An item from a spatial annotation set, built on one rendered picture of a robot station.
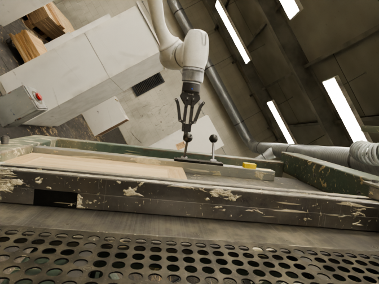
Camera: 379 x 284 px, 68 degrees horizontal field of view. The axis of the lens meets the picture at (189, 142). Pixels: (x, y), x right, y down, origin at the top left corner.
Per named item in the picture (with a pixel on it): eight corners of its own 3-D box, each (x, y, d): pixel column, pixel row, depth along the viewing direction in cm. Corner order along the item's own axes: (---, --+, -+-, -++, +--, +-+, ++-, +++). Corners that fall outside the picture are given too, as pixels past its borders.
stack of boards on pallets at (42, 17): (54, 29, 753) (70, 21, 755) (74, 63, 758) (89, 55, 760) (-2, -23, 508) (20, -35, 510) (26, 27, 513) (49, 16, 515)
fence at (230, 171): (38, 155, 109) (38, 145, 109) (269, 178, 120) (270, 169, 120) (32, 157, 104) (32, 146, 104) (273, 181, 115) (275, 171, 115)
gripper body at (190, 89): (200, 85, 119) (198, 107, 120) (180, 82, 118) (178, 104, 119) (203, 83, 111) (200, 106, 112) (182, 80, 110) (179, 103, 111)
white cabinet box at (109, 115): (87, 112, 605) (116, 97, 608) (100, 136, 607) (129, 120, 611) (80, 111, 560) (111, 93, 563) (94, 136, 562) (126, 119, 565)
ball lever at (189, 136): (179, 157, 115) (183, 130, 108) (188, 158, 115) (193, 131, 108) (179, 163, 112) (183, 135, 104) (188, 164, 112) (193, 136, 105)
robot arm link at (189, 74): (181, 69, 118) (180, 83, 119) (183, 65, 109) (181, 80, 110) (202, 72, 119) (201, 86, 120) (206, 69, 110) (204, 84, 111)
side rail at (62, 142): (59, 159, 135) (61, 137, 134) (276, 181, 147) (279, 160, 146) (54, 162, 129) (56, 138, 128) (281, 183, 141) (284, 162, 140)
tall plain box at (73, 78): (32, 91, 382) (145, 32, 390) (54, 129, 385) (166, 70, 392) (-10, 78, 293) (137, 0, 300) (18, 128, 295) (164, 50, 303)
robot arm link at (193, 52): (211, 70, 113) (193, 72, 124) (216, 31, 112) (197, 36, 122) (190, 65, 107) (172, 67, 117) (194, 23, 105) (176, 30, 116)
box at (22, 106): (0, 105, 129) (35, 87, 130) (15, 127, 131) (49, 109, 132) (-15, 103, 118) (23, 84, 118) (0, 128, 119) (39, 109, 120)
